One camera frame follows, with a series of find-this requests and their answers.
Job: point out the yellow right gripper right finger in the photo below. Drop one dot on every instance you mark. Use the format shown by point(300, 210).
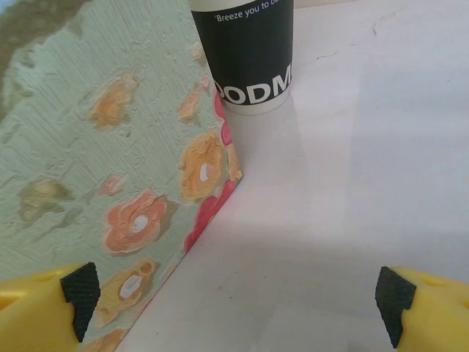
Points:
point(432, 315)

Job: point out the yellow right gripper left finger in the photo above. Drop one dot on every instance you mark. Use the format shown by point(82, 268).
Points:
point(33, 315)

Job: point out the green floral paper bag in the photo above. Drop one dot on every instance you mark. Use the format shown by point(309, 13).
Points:
point(91, 146)

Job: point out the black printed paper cup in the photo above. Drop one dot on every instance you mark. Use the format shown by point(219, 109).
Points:
point(249, 55)

